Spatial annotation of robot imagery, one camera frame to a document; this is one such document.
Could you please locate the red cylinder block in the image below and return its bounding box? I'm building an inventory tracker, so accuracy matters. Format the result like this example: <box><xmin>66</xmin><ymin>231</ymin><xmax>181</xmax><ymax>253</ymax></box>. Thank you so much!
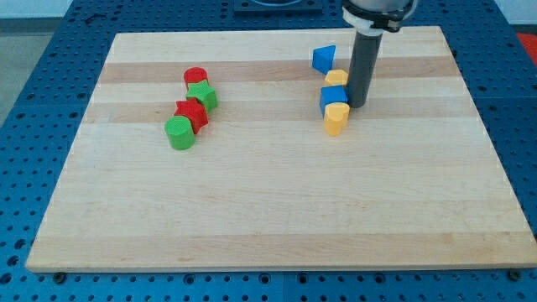
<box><xmin>183</xmin><ymin>66</ymin><xmax>209</xmax><ymax>89</ymax></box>

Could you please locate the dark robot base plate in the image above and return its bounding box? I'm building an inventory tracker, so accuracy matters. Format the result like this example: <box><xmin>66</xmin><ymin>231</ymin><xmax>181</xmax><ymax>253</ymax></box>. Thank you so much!
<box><xmin>232</xmin><ymin>0</ymin><xmax>323</xmax><ymax>15</ymax></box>

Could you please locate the green cylinder block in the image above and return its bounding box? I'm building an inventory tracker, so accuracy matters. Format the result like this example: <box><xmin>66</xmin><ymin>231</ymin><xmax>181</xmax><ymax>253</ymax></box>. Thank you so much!
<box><xmin>164</xmin><ymin>116</ymin><xmax>196</xmax><ymax>150</ymax></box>

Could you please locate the wooden board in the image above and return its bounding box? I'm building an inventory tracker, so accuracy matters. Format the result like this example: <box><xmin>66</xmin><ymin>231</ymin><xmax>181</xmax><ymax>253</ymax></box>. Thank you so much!
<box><xmin>26</xmin><ymin>26</ymin><xmax>536</xmax><ymax>273</ymax></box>

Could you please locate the yellow hexagon block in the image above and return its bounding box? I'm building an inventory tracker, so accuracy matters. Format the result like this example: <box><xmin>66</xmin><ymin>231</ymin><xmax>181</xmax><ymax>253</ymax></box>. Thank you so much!
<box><xmin>324</xmin><ymin>70</ymin><xmax>348</xmax><ymax>86</ymax></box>

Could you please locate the blue cube block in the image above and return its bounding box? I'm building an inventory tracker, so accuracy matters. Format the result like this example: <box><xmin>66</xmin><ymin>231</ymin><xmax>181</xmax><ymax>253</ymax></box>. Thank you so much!
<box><xmin>319</xmin><ymin>86</ymin><xmax>348</xmax><ymax>116</ymax></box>

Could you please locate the yellow heart block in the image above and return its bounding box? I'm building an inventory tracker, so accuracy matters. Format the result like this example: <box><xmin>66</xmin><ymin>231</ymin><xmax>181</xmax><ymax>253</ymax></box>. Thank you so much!
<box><xmin>323</xmin><ymin>102</ymin><xmax>350</xmax><ymax>136</ymax></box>

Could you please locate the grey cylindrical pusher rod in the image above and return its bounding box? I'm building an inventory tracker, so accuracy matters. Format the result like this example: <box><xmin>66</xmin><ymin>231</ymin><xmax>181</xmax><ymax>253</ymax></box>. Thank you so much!
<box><xmin>346</xmin><ymin>32</ymin><xmax>382</xmax><ymax>108</ymax></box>

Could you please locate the red star block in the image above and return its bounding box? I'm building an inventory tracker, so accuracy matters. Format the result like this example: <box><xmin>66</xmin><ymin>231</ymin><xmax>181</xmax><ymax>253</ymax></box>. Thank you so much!
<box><xmin>174</xmin><ymin>97</ymin><xmax>209</xmax><ymax>134</ymax></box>

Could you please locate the blue triangle block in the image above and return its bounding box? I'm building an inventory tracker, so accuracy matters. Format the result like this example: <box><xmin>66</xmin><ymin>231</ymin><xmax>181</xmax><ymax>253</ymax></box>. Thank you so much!
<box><xmin>311</xmin><ymin>44</ymin><xmax>336</xmax><ymax>75</ymax></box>

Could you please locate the green star block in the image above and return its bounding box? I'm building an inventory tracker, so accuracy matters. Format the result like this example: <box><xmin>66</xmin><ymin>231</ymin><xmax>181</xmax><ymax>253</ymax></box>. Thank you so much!
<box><xmin>186</xmin><ymin>80</ymin><xmax>218</xmax><ymax>112</ymax></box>

